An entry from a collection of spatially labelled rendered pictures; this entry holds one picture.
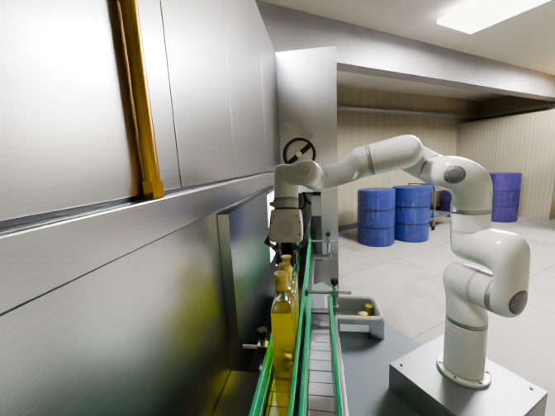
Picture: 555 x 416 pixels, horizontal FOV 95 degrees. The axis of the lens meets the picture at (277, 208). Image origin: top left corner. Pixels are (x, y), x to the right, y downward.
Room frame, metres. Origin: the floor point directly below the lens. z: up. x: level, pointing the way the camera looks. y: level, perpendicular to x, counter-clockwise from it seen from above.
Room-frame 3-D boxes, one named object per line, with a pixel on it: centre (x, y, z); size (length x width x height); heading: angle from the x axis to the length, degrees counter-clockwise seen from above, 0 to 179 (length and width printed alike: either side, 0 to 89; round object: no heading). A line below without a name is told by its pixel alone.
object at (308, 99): (2.07, -0.28, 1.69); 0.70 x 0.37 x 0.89; 171
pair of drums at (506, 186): (5.76, -4.55, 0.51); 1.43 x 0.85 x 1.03; 26
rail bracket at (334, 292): (0.89, -0.17, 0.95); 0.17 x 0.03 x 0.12; 81
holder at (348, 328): (0.99, -0.26, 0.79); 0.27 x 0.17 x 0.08; 81
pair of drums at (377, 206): (4.41, -2.03, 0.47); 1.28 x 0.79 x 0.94; 115
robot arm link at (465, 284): (0.63, -0.50, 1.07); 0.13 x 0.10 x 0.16; 15
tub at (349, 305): (0.98, -0.29, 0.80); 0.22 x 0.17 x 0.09; 81
